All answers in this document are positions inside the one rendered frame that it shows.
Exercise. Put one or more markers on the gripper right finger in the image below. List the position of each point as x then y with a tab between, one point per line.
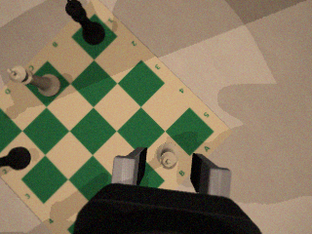
208	178

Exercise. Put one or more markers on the green and cream chessboard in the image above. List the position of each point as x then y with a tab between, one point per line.
114	97

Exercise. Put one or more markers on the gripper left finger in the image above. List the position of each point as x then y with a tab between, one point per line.
129	169

